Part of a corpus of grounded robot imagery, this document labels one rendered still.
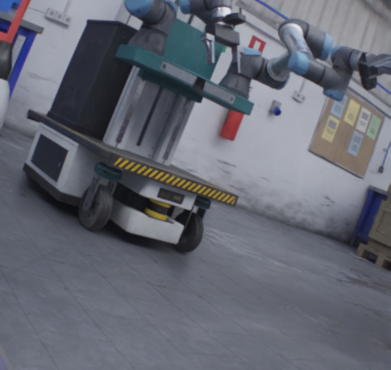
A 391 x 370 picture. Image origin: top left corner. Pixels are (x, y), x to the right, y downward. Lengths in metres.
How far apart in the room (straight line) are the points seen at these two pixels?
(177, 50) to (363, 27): 5.09
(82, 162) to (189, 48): 0.67
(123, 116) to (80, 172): 0.31
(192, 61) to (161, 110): 0.26
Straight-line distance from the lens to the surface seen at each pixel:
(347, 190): 7.40
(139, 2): 2.09
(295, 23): 2.13
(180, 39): 2.43
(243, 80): 2.49
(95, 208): 2.17
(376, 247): 6.35
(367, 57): 1.80
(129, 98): 2.38
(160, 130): 2.54
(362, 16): 7.23
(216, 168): 5.93
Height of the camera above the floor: 0.45
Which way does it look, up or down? 3 degrees down
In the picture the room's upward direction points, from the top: 22 degrees clockwise
